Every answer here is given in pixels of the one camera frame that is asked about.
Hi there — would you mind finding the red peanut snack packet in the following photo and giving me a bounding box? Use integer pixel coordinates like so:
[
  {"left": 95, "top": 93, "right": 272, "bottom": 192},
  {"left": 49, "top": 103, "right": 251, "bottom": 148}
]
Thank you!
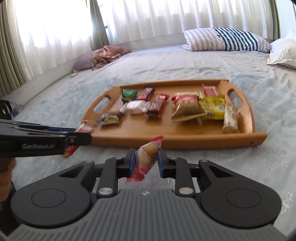
[{"left": 171, "top": 91, "right": 206, "bottom": 122}]

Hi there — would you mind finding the green drape curtain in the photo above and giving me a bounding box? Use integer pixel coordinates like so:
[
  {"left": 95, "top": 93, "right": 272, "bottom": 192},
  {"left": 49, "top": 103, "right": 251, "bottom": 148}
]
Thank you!
[{"left": 89, "top": 0, "right": 109, "bottom": 50}]

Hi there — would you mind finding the green wasabi peas packet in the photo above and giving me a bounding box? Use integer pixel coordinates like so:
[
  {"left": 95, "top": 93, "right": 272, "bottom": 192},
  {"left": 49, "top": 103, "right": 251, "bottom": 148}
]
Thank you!
[{"left": 121, "top": 89, "right": 138, "bottom": 103}]

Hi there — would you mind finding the white sheer curtain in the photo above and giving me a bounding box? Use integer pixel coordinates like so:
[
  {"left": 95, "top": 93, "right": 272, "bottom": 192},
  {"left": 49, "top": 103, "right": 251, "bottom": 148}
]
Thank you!
[{"left": 6, "top": 1, "right": 277, "bottom": 80}]

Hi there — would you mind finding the purple pillow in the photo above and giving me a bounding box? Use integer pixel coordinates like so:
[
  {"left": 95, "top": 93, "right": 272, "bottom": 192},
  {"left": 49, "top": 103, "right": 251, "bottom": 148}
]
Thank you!
[{"left": 72, "top": 51, "right": 96, "bottom": 73}]

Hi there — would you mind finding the white pillow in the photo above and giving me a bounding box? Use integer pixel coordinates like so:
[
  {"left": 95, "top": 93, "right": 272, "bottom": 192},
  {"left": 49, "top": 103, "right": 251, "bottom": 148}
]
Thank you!
[{"left": 267, "top": 29, "right": 296, "bottom": 69}]

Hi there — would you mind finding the wooden serving tray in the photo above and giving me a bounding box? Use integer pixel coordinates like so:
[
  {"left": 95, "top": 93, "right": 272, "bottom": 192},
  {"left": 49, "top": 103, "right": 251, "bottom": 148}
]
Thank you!
[{"left": 83, "top": 79, "right": 267, "bottom": 150}]

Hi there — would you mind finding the brown chocolate bar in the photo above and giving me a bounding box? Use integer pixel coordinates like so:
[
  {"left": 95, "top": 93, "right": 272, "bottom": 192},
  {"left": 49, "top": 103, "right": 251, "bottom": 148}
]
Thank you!
[
  {"left": 145, "top": 94, "right": 170, "bottom": 118},
  {"left": 136, "top": 87, "right": 155, "bottom": 101}
]

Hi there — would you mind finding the almond picture snack packet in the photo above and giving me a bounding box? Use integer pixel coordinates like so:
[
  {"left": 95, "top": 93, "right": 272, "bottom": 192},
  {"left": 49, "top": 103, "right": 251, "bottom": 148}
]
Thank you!
[{"left": 97, "top": 110, "right": 123, "bottom": 126}]

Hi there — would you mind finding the striped pillow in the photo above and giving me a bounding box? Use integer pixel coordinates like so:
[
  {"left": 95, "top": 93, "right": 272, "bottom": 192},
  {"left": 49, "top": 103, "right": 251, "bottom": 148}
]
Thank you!
[{"left": 182, "top": 28, "right": 271, "bottom": 53}]

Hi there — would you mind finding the white pastry packet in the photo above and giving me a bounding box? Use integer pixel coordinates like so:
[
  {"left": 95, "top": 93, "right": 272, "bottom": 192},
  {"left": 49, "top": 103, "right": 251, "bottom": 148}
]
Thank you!
[{"left": 120, "top": 100, "right": 151, "bottom": 115}]

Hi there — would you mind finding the pink crumpled cloth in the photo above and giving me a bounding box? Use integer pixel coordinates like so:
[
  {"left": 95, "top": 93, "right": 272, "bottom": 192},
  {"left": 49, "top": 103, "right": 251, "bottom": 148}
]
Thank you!
[{"left": 91, "top": 45, "right": 131, "bottom": 69}]

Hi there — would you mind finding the left hand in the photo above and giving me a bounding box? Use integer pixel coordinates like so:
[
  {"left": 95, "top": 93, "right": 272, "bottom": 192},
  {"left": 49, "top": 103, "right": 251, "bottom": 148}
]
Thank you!
[{"left": 0, "top": 158, "right": 16, "bottom": 202}]

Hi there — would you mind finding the red clear cracker packet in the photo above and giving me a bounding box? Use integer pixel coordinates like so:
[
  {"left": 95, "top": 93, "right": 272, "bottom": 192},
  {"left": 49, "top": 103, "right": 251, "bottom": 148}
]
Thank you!
[{"left": 202, "top": 85, "right": 219, "bottom": 97}]

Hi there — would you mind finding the beige nougat bar packet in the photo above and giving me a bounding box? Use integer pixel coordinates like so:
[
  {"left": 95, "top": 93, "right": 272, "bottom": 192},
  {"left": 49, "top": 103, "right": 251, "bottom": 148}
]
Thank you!
[{"left": 222, "top": 104, "right": 239, "bottom": 133}]

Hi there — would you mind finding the yellow snack packet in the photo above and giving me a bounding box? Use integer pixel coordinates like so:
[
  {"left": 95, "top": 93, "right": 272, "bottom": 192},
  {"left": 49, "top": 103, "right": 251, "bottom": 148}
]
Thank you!
[{"left": 199, "top": 95, "right": 226, "bottom": 121}]

